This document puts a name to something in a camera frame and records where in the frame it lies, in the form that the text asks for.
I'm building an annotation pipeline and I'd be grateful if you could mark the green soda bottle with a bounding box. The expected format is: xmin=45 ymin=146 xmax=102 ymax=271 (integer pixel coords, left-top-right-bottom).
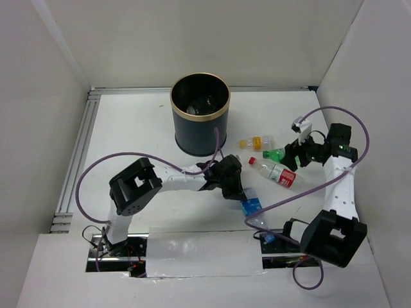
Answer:
xmin=263 ymin=148 xmax=285 ymax=163

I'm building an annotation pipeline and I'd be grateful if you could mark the clear bottle red label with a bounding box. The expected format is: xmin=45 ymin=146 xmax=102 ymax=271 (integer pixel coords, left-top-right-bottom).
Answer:
xmin=248 ymin=157 xmax=305 ymax=191

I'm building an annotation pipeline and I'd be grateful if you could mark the clear bottle blue label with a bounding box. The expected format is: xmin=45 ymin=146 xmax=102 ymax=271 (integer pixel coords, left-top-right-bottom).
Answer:
xmin=240 ymin=188 xmax=275 ymax=243

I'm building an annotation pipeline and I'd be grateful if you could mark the small bottle yellow cap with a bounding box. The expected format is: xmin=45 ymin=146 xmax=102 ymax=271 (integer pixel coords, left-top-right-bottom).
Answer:
xmin=239 ymin=135 xmax=274 ymax=151

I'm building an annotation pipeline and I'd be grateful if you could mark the clear jar silver lid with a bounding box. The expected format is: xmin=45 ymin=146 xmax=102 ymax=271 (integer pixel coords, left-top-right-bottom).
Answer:
xmin=186 ymin=96 xmax=220 ymax=116

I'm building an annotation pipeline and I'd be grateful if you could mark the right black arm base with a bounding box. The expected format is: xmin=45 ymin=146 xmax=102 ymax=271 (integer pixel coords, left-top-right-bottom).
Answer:
xmin=253 ymin=231 xmax=319 ymax=270

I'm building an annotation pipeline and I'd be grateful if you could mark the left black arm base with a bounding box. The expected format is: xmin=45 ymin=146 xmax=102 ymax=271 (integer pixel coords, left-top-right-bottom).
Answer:
xmin=82 ymin=225 xmax=149 ymax=278

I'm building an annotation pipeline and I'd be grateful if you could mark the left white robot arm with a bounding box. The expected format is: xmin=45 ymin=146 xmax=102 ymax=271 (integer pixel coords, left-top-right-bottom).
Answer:
xmin=103 ymin=155 xmax=247 ymax=256

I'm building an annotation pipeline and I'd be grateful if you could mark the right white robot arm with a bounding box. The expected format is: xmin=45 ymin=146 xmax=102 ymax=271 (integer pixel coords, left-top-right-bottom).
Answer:
xmin=280 ymin=120 xmax=367 ymax=268

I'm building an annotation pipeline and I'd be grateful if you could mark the black bin with gold rim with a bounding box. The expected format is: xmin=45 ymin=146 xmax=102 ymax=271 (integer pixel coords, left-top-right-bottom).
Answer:
xmin=170 ymin=73 xmax=231 ymax=157

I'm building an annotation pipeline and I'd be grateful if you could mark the shiny white tape sheet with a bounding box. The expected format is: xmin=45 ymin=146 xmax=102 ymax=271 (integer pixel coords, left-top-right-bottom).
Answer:
xmin=146 ymin=231 xmax=264 ymax=278

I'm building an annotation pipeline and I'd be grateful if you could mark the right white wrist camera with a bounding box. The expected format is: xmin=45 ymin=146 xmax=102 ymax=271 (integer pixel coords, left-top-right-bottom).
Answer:
xmin=292 ymin=117 xmax=312 ymax=145

